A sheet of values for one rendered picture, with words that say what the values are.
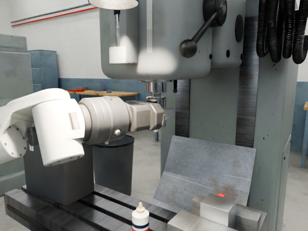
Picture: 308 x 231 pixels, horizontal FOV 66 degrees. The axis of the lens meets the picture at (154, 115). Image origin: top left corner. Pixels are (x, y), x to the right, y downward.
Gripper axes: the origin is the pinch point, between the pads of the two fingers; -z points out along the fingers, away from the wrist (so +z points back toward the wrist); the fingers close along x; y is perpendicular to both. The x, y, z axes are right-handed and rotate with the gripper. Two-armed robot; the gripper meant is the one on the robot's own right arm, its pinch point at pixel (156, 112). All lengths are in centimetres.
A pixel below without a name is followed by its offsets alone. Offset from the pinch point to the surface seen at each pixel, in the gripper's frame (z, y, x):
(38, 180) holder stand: 15, 26, 41
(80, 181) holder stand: 6.0, 25.8, 29.5
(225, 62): -15.2, -11.9, -8.1
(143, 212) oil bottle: 4.8, 22.9, -1.4
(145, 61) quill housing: 8.0, -11.2, -5.7
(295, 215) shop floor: -203, 121, 23
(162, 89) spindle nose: 0.2, -5.6, -2.4
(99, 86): -271, 20, 511
